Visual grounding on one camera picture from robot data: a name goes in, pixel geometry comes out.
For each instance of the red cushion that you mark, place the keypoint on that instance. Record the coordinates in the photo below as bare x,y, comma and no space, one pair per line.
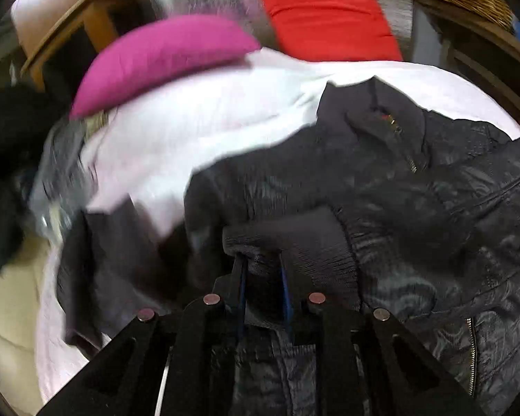
332,30

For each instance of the magenta pillow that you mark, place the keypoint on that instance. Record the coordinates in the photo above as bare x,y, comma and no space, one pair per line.
155,54

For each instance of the grey folded garment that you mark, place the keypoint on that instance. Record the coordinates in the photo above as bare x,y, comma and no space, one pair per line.
62,186

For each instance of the pale pink bed blanket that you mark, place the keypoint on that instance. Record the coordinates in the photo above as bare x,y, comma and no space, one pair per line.
150,147

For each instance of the black quilted jacket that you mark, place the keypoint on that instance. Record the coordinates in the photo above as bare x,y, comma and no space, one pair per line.
380,204

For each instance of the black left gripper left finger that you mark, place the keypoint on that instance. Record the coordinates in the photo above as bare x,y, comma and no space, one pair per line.
163,365

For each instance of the wooden chair with beige seat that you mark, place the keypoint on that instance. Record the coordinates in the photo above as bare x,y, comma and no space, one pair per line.
43,26

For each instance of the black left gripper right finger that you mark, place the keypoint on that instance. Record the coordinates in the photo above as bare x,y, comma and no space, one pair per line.
368,363

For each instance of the dark clothes pile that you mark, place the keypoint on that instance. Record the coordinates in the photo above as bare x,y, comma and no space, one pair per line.
26,118

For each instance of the wicker rattan shelf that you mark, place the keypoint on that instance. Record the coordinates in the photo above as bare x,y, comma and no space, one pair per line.
478,42

